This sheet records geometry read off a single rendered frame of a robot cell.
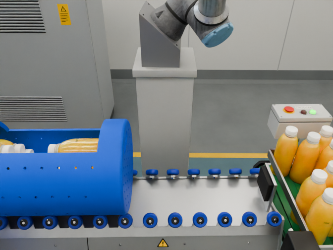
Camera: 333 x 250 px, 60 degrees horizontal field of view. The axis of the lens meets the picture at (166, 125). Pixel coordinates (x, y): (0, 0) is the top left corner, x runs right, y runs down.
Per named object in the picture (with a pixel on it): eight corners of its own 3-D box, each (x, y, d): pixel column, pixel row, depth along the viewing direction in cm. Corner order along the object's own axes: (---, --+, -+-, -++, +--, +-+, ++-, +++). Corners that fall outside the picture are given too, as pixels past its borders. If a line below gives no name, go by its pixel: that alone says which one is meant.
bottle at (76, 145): (120, 167, 82) (54, 168, 82) (123, 153, 88) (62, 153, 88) (118, 147, 79) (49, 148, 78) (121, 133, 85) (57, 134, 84)
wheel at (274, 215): (265, 210, 88) (267, 212, 86) (280, 210, 88) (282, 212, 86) (265, 225, 88) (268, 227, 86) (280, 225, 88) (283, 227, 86)
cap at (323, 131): (332, 131, 103) (333, 127, 102) (332, 137, 100) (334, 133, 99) (320, 128, 104) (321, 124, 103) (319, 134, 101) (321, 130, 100)
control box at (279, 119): (266, 124, 121) (271, 103, 115) (313, 124, 122) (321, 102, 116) (274, 139, 113) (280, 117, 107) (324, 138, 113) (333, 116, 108)
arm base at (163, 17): (153, 9, 151) (166, -6, 146) (180, 34, 156) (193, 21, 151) (147, 17, 135) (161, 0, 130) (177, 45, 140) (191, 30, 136)
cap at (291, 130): (298, 136, 100) (299, 132, 99) (287, 136, 100) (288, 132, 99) (294, 130, 104) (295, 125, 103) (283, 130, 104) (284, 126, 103)
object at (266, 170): (253, 188, 102) (260, 162, 95) (260, 188, 102) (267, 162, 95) (261, 212, 94) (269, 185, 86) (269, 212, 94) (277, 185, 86)
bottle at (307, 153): (312, 179, 109) (328, 141, 98) (301, 187, 106) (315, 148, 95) (296, 168, 114) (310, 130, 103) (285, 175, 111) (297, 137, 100)
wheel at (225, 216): (229, 227, 88) (231, 229, 86) (215, 223, 88) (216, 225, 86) (233, 213, 88) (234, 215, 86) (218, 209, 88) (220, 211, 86)
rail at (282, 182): (266, 155, 113) (268, 149, 111) (269, 155, 113) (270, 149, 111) (310, 251, 80) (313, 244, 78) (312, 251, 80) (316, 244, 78)
